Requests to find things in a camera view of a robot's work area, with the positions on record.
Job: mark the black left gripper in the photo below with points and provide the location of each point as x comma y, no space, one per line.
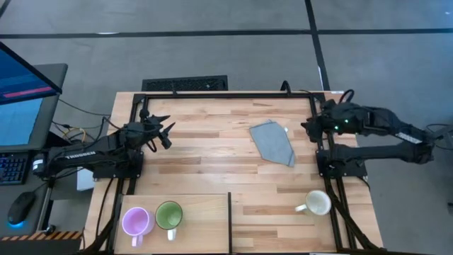
141,129

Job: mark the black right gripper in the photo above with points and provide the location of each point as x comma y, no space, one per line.
338,118

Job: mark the pink plastic mug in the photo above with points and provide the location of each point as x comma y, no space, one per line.
136,221

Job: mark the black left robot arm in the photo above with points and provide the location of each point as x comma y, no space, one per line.
92,156

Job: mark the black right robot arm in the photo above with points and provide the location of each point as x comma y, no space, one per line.
382,152

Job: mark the grey knitted cloth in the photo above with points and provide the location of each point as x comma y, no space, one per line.
272,143

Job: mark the black floor vent grille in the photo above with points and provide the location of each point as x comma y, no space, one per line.
184,84

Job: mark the cream ceramic mug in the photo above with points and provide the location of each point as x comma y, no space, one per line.
318,203

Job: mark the white small box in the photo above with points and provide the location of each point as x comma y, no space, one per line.
85,180

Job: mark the computer monitor blue screen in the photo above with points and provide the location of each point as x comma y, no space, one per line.
21,120

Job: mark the black backlit keyboard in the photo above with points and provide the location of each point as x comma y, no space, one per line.
12,168

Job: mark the black computer mouse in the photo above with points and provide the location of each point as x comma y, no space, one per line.
21,207

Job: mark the orange black hazard strip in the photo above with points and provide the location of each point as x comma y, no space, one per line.
35,236

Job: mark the grey computer desk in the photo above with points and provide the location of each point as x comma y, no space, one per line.
4,198

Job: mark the black metal table frame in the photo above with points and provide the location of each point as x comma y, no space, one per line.
230,95

